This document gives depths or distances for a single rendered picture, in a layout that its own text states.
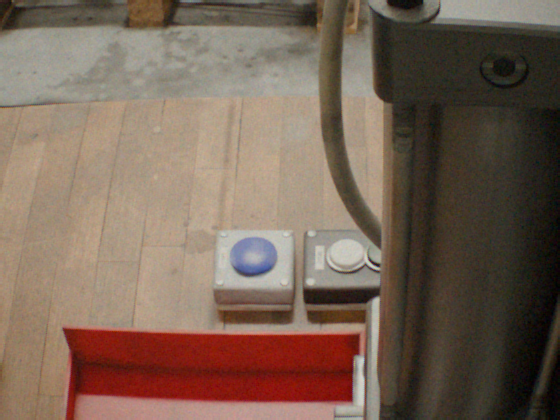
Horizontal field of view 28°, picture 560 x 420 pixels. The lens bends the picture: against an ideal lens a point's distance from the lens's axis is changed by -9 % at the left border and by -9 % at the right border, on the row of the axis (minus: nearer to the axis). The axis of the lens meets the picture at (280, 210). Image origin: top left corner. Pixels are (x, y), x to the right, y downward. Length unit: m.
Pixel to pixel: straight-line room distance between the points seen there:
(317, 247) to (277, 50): 1.67
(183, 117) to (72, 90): 1.47
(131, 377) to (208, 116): 0.33
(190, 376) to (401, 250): 0.59
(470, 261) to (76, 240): 0.73
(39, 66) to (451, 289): 2.38
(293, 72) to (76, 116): 1.43
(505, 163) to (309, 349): 0.59
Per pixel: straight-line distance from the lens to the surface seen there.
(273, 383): 0.99
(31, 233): 1.13
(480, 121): 0.37
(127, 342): 0.97
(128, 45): 2.77
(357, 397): 0.69
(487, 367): 0.48
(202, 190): 1.14
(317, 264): 1.03
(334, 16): 0.48
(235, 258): 1.03
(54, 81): 2.71
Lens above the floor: 1.72
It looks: 47 degrees down
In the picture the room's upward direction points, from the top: 4 degrees counter-clockwise
